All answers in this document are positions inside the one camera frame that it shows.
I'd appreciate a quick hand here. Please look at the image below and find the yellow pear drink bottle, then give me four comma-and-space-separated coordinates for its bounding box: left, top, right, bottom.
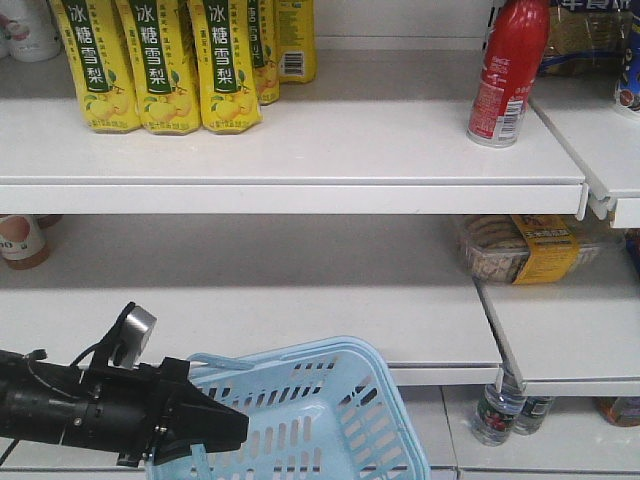
275, 0, 317, 83
115, 0, 201, 135
188, 0, 262, 134
50, 0, 141, 134
247, 0, 280, 105

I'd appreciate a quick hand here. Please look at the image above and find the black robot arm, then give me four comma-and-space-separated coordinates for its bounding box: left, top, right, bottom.
1, 350, 249, 468

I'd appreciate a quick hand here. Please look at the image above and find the clear water bottle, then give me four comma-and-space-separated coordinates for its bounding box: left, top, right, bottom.
471, 383, 526, 446
513, 396, 555, 435

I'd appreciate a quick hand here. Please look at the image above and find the white store shelving unit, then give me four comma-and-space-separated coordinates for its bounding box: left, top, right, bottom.
1, 1, 639, 479

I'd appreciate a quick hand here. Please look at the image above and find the clear tray cookie pack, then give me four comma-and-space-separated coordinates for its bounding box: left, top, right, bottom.
454, 214, 623, 285

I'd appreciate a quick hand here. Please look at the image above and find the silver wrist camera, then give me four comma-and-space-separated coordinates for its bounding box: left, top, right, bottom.
107, 302, 157, 369

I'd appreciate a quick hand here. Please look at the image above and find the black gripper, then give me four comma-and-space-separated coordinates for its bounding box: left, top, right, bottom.
74, 357, 249, 466

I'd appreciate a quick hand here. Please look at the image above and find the red aluminium coke bottle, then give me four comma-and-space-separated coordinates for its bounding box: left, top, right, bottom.
467, 0, 550, 148

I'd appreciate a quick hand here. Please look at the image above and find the breakfast biscuit packet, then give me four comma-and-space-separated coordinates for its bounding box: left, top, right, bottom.
538, 0, 632, 76

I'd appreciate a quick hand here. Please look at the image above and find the white pink yoghurt bottle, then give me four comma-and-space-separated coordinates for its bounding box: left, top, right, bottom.
1, 0, 61, 63

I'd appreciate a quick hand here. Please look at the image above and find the light blue plastic basket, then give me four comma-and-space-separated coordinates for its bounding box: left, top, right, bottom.
145, 336, 430, 479

